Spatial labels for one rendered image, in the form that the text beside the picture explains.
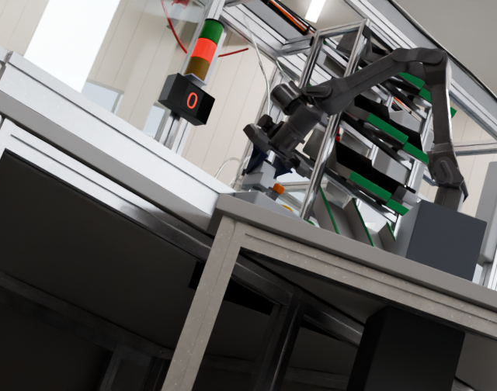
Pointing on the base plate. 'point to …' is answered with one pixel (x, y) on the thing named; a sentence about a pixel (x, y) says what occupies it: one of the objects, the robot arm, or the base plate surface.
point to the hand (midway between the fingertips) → (262, 166)
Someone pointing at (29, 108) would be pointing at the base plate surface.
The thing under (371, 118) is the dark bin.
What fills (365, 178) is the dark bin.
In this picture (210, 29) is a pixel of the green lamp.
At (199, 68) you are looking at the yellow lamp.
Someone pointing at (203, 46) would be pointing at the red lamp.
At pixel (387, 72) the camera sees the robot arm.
